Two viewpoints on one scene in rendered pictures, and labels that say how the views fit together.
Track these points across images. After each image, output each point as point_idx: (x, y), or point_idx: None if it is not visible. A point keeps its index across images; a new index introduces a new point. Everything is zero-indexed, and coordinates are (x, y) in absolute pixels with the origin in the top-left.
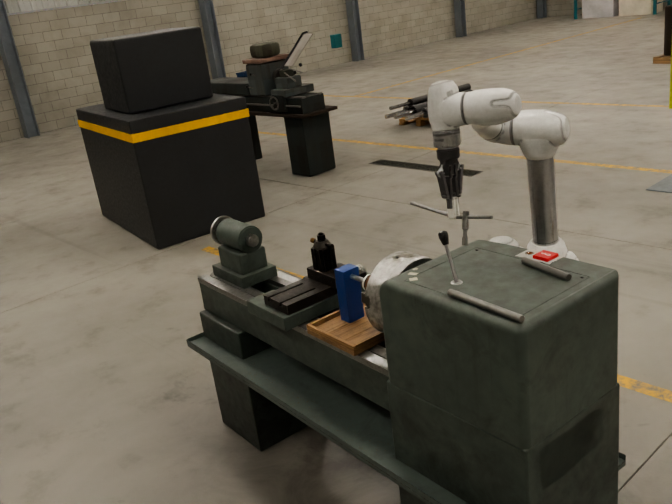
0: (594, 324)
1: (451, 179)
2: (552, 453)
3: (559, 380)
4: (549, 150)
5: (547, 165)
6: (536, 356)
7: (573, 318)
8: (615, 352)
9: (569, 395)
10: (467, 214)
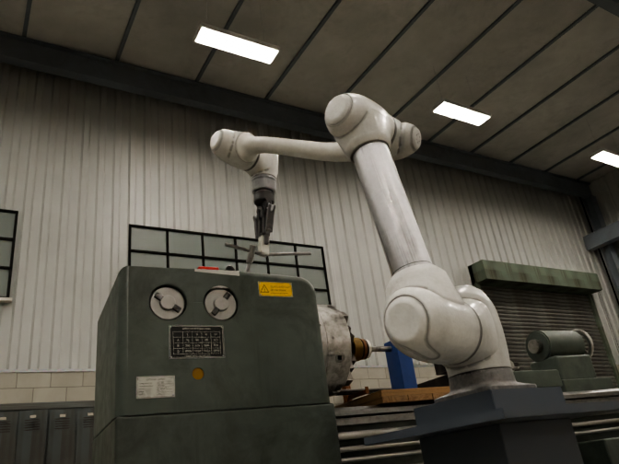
0: (110, 324)
1: (259, 220)
2: (96, 461)
3: (100, 377)
4: (341, 145)
5: (356, 164)
6: (98, 344)
7: (105, 314)
8: (114, 367)
9: (101, 400)
10: (249, 248)
